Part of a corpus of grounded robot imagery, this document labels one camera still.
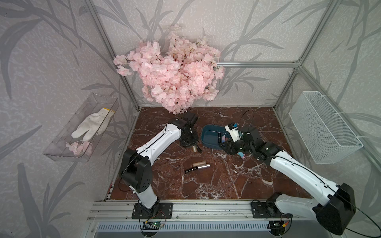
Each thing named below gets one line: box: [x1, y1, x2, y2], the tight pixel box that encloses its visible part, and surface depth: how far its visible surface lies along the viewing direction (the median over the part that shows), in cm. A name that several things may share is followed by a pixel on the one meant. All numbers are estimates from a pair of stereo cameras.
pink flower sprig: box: [65, 140, 93, 157], surface depth 60 cm
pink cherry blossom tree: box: [113, 26, 226, 115], surface depth 66 cm
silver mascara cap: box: [197, 163, 211, 170], surface depth 88 cm
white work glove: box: [71, 108, 116, 142], surface depth 68 cm
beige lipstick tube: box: [191, 161, 207, 168], surface depth 91 cm
